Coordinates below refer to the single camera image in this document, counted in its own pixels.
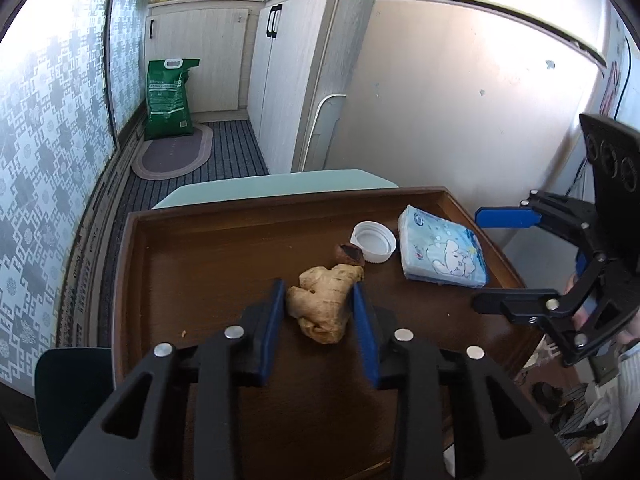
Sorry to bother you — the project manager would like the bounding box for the person's white knit clothing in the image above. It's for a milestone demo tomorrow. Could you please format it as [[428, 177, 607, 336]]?
[[585, 340, 640, 466]]

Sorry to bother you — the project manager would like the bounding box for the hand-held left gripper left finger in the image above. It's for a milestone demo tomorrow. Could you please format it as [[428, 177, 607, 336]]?
[[55, 278, 287, 480]]

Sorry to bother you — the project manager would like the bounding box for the silver refrigerator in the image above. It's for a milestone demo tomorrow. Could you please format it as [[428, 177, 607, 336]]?
[[322, 0, 621, 261]]

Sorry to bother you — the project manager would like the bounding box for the dark teal plastic bin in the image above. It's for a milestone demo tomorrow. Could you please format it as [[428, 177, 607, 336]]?
[[35, 347, 116, 471]]

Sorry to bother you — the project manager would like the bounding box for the dark brown fruit piece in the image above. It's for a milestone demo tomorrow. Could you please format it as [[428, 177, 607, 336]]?
[[334, 243, 366, 267]]

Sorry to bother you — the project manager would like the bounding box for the blue printed tissue packet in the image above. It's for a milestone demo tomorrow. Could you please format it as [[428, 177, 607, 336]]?
[[398, 205, 490, 288]]

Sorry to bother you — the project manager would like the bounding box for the ginger root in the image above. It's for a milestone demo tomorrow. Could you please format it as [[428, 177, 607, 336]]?
[[285, 263, 366, 345]]

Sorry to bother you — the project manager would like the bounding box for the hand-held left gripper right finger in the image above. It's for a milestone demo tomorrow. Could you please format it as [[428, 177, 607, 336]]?
[[351, 282, 581, 480]]

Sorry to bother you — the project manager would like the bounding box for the grey oval floor mat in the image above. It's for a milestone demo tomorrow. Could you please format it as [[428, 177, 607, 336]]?
[[131, 122, 214, 179]]

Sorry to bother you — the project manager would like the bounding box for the white bottle cap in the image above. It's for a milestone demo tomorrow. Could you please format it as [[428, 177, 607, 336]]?
[[351, 221, 397, 263]]

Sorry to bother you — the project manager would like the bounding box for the dark shoe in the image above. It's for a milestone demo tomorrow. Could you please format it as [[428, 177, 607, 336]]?
[[530, 382, 576, 416]]

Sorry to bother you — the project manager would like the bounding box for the red paper fridge decoration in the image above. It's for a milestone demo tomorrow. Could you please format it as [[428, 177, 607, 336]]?
[[600, 62, 623, 111]]

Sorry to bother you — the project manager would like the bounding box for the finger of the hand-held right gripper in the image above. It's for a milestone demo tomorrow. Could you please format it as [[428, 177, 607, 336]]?
[[475, 190, 596, 243], [472, 255, 608, 331]]

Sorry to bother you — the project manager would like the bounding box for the green rice bag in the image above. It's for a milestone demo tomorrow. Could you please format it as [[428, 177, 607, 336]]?
[[145, 57, 201, 141]]

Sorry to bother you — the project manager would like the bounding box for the patterned frosted sliding door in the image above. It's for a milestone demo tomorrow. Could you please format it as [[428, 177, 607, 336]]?
[[0, 0, 151, 386]]

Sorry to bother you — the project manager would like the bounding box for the light blue plastic stool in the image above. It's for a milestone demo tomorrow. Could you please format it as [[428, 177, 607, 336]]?
[[151, 169, 399, 210]]

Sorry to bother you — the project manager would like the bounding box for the brown wooden tray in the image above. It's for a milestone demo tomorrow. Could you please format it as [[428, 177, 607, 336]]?
[[111, 186, 546, 480]]

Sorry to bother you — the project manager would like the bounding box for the black power cable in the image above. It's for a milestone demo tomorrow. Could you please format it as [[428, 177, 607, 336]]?
[[567, 35, 632, 196]]

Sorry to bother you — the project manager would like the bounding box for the white pipe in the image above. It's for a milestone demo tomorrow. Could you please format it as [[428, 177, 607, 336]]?
[[310, 94, 347, 171]]

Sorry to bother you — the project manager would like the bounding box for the white kitchen cabinet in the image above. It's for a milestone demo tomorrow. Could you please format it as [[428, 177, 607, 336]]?
[[145, 0, 383, 173]]

